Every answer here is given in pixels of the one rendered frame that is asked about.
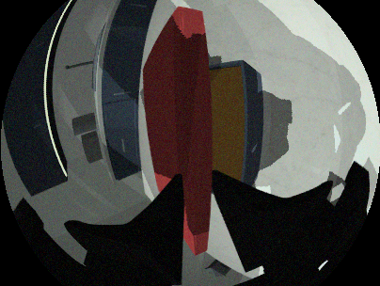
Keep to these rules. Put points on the red rectangular lid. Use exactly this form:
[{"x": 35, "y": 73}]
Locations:
[{"x": 179, "y": 115}]

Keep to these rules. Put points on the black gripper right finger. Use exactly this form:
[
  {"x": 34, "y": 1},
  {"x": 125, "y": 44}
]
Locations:
[{"x": 258, "y": 221}]

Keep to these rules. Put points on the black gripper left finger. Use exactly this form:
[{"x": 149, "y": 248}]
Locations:
[{"x": 153, "y": 238}]

